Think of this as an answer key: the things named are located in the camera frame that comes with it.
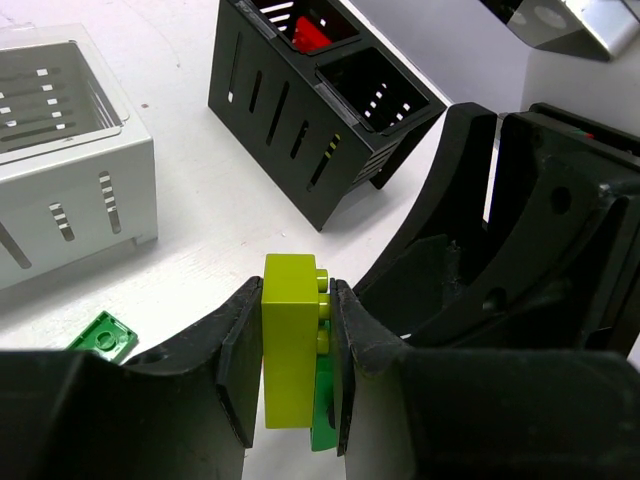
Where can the green curved brick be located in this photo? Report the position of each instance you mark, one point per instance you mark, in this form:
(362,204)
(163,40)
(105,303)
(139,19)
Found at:
(322,433)

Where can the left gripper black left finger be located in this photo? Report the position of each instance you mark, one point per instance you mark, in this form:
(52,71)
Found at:
(184,409)

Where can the red and lime brick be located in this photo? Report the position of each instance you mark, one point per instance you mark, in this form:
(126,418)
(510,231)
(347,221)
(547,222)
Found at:
(307,37)

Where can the green 2x2 brick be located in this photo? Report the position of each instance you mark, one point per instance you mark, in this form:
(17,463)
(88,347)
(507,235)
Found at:
(106,337)

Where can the black slotted two-bin container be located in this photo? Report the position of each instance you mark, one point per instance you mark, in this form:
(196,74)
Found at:
(322,123)

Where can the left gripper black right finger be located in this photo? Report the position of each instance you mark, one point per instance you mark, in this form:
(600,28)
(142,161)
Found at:
(403,412)

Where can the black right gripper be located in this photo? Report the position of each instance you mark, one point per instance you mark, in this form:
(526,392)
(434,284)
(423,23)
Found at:
(561,256)

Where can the lime long brick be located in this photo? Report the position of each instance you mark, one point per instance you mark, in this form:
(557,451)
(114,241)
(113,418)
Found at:
(295,304)

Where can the white slotted two-bin container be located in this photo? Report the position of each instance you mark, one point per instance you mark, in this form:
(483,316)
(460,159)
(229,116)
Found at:
(77,162)

